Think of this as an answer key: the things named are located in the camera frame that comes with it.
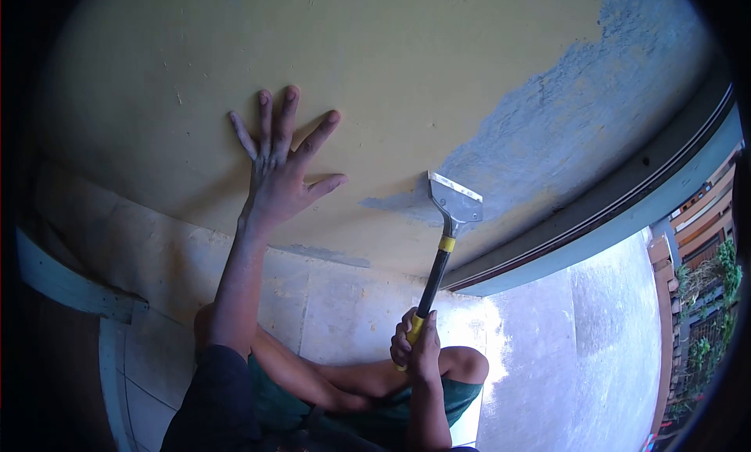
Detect person's left hand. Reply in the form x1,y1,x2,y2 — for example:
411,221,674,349
228,85,349,233

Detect person's right hand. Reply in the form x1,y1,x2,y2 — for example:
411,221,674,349
390,307,442,386

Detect person's left index finger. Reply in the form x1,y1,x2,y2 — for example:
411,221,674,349
291,109,342,160

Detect person's left middle finger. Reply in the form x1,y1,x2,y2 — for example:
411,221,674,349
273,85,301,156

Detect person's right fingers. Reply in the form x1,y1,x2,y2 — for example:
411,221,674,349
390,307,419,368

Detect person's left little finger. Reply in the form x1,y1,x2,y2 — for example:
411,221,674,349
228,111,259,161

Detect person's left ring finger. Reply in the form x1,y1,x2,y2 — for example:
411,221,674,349
257,89,275,158

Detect person's left thumb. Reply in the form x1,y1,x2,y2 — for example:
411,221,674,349
302,173,349,202

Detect person's right thumb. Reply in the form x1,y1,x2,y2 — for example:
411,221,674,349
424,309,441,350

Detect black yellow handled wall scraper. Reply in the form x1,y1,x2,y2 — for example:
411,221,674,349
395,170,484,372

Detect person's legs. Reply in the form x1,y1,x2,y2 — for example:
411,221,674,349
193,302,490,450

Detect person's body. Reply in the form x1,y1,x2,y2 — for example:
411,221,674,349
160,344,481,452

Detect pale wooden beam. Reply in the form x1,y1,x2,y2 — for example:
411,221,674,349
16,226,149,325

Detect orange brick building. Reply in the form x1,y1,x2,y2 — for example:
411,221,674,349
647,142,741,435

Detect green plants on fence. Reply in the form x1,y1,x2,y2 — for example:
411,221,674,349
669,239,744,420

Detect dark door frame rail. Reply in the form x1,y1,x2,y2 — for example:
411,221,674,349
440,62,744,297

